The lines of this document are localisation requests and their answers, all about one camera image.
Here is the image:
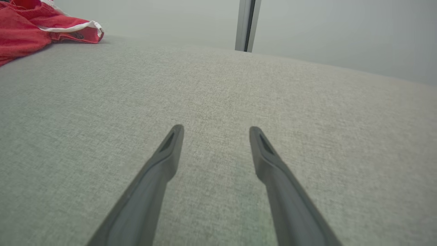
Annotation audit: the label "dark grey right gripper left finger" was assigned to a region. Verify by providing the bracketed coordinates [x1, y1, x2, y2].
[87, 124, 185, 246]

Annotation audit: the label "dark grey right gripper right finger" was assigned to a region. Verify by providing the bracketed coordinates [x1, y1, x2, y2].
[249, 126, 342, 246]

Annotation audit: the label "red shorts with white stripe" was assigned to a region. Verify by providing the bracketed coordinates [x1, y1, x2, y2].
[0, 0, 104, 67]

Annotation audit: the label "grey partition post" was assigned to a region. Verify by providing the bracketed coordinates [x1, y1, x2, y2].
[246, 0, 262, 53]
[235, 0, 253, 52]

